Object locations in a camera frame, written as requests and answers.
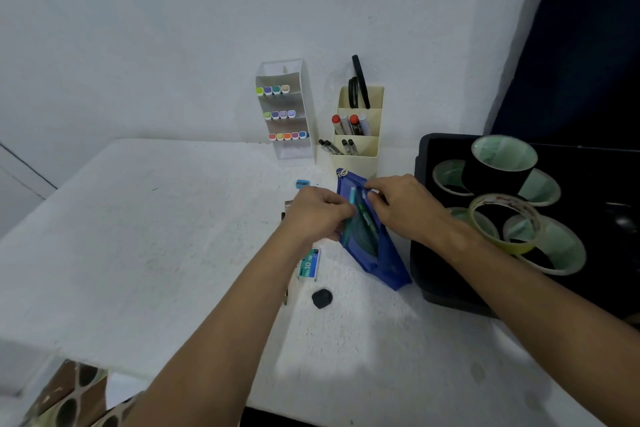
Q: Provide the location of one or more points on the person's right hand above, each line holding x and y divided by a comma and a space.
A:
415, 211

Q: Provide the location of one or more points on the person's left hand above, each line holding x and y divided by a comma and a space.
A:
315, 216

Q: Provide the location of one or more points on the pink label lead case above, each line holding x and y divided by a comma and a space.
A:
288, 205

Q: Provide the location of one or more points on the small blue sharpener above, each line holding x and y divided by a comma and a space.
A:
302, 184

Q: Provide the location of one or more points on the pile of pens and markers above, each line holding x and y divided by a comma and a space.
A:
352, 196

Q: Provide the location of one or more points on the teal staples box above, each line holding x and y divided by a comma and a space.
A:
309, 265

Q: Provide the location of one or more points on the green transparent protractor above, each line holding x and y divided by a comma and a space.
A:
362, 239

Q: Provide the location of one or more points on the blue mesh pencil pouch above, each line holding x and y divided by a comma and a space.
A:
390, 269

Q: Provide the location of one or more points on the clear tiered organizer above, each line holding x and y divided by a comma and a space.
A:
297, 151

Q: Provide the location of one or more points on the cream pen holder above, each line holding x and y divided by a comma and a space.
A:
365, 149

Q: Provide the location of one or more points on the small black cap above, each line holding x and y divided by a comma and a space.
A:
322, 298

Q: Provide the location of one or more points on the red capped white marker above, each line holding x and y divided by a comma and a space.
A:
336, 119

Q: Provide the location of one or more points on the red capped black marker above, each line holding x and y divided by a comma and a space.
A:
354, 119

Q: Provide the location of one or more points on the yellow clear tape roll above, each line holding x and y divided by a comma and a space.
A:
532, 239

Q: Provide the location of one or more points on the black plastic tray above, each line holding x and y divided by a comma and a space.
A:
600, 176

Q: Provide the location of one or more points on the person's left forearm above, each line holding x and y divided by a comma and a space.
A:
210, 341

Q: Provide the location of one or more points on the person's right forearm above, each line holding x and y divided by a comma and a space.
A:
550, 321

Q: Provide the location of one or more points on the black cylindrical object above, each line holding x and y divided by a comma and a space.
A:
624, 219

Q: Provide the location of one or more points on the dark blue curtain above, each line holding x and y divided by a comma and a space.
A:
585, 41

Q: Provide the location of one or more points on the patterned floor mat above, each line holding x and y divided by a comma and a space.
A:
65, 396

